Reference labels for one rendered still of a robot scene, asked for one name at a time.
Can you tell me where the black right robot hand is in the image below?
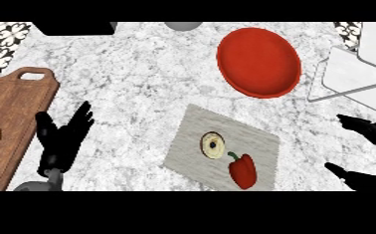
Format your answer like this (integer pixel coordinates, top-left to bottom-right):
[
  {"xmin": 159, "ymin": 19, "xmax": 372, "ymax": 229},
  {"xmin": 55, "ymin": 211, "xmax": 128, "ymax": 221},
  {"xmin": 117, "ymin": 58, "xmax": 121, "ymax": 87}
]
[{"xmin": 323, "ymin": 114, "xmax": 376, "ymax": 192}]

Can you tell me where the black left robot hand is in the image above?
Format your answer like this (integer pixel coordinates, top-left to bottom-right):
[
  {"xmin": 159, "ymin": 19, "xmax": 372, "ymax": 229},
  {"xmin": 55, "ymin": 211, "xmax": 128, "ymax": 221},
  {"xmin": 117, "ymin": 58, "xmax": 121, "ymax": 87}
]
[{"xmin": 34, "ymin": 101, "xmax": 97, "ymax": 178}]

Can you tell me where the red bell pepper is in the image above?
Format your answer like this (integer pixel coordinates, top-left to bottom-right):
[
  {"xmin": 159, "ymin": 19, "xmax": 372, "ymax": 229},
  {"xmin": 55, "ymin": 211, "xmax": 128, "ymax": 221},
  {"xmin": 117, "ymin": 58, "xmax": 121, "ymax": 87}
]
[{"xmin": 226, "ymin": 150, "xmax": 258, "ymax": 191}]

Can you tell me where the grey placemat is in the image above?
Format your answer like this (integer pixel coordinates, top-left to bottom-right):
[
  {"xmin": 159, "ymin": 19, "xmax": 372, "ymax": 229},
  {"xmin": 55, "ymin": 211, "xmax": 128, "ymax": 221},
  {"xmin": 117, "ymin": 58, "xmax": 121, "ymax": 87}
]
[{"xmin": 164, "ymin": 103, "xmax": 282, "ymax": 192}]

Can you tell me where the brown wooden cutting board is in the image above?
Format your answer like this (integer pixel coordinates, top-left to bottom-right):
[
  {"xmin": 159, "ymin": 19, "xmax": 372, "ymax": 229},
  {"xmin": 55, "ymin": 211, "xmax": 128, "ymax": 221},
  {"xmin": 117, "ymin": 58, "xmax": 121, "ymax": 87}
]
[{"xmin": 0, "ymin": 66, "xmax": 62, "ymax": 192}]

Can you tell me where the pale can with dark rim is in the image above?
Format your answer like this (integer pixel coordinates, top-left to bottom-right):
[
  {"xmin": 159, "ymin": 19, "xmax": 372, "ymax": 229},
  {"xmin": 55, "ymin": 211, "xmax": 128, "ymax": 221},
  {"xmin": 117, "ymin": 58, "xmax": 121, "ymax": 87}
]
[{"xmin": 198, "ymin": 130, "xmax": 227, "ymax": 160}]

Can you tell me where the black flat appliance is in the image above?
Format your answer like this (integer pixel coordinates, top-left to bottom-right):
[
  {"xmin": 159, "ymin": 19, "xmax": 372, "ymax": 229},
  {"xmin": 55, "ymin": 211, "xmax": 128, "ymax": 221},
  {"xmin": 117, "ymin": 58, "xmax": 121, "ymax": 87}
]
[{"xmin": 31, "ymin": 22, "xmax": 120, "ymax": 37}]

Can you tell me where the red round plate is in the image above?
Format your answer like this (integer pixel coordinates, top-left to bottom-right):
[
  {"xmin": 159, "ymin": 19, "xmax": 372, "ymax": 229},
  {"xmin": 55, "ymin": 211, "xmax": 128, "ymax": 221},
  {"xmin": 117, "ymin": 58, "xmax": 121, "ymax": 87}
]
[{"xmin": 215, "ymin": 27, "xmax": 302, "ymax": 100}]

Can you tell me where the grey round object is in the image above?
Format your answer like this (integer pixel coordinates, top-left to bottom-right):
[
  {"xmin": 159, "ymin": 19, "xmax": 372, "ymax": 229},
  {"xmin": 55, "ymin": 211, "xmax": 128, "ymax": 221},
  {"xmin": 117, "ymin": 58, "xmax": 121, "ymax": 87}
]
[{"xmin": 164, "ymin": 22, "xmax": 204, "ymax": 32}]

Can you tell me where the white tiered wire shelf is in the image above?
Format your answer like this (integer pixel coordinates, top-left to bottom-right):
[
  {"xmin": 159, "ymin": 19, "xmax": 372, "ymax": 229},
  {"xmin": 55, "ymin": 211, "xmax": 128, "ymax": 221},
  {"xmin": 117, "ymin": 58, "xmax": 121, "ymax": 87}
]
[{"xmin": 305, "ymin": 22, "xmax": 376, "ymax": 112}]

